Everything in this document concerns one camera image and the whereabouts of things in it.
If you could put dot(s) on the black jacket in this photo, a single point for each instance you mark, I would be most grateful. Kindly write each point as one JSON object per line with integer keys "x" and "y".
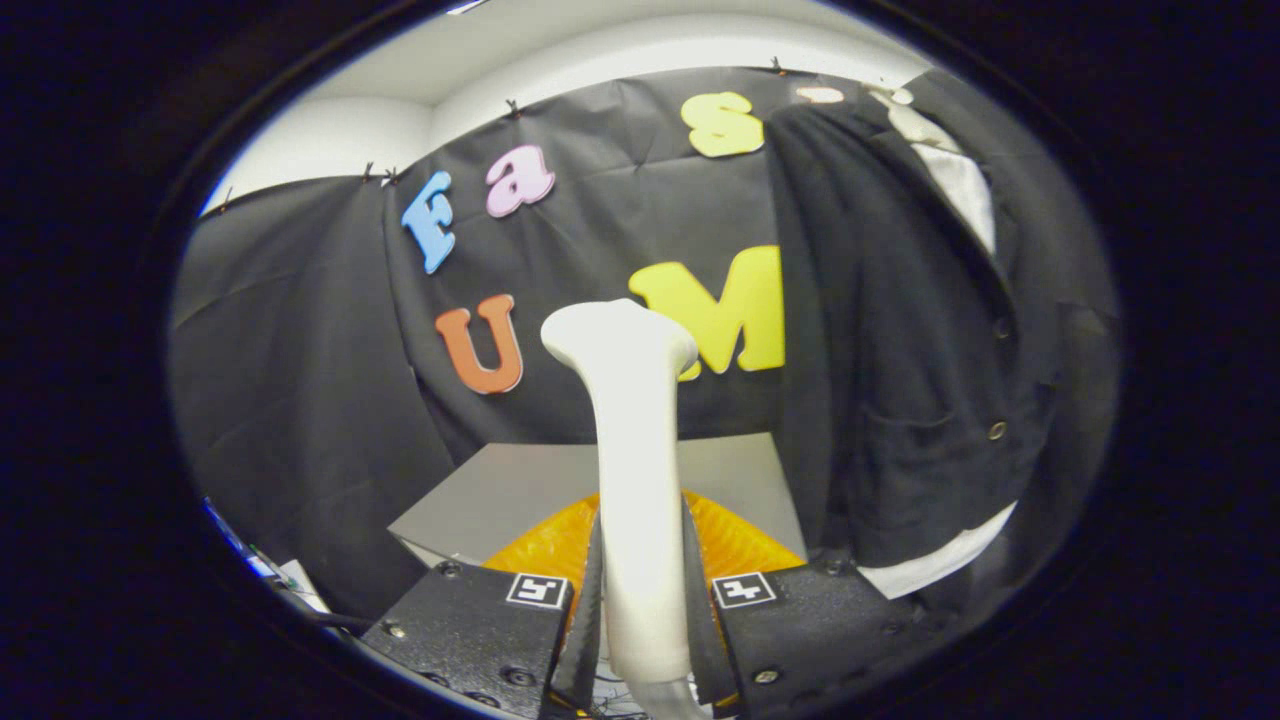
{"x": 900, "y": 350}

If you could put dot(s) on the grey drawer cabinet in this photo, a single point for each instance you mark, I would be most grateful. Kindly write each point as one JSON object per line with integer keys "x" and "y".
{"x": 520, "y": 490}

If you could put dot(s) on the white garment steamer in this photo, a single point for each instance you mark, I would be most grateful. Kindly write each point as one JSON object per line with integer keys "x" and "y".
{"x": 640, "y": 450}

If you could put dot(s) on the blue and white clutter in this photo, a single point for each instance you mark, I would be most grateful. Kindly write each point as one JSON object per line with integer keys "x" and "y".
{"x": 290, "y": 580}

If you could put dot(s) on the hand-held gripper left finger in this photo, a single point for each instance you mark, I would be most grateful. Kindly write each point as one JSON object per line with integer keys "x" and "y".
{"x": 470, "y": 630}

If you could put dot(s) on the white mannequin torso with stand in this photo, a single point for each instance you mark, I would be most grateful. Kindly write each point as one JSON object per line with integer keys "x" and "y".
{"x": 965, "y": 185}

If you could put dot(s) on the black backdrop cloth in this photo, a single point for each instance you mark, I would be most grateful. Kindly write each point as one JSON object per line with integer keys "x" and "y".
{"x": 300, "y": 350}

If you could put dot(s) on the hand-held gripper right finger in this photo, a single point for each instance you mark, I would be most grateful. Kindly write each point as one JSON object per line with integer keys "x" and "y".
{"x": 810, "y": 630}

